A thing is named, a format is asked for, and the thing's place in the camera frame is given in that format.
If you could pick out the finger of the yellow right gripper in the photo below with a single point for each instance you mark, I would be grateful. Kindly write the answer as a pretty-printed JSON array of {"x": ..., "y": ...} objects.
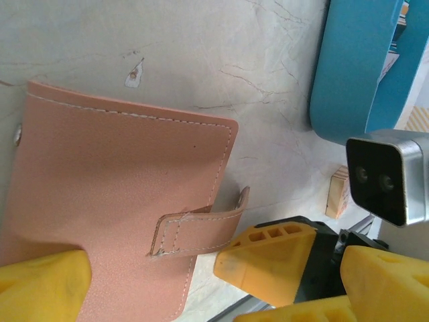
[
  {"x": 301, "y": 310},
  {"x": 264, "y": 265}
]

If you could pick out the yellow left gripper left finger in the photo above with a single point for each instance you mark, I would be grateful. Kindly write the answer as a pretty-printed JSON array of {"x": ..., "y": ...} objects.
[{"x": 40, "y": 288}]

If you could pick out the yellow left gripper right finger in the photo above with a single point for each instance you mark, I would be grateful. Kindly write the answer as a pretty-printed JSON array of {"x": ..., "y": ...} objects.
[{"x": 388, "y": 288}]

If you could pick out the pink leather card holder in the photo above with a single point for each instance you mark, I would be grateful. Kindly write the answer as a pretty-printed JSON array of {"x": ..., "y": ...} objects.
[{"x": 110, "y": 188}]

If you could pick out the blue card tray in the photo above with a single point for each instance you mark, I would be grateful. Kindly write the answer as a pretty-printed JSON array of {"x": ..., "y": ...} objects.
[{"x": 352, "y": 67}]

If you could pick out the small orange packet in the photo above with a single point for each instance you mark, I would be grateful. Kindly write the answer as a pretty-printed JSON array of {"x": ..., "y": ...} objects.
[{"x": 336, "y": 194}]

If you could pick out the aluminium rail frame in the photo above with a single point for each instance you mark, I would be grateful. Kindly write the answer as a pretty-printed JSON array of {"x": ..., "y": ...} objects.
[{"x": 249, "y": 308}]

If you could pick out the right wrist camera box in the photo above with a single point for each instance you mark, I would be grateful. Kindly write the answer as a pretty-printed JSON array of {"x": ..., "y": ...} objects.
[{"x": 385, "y": 174}]

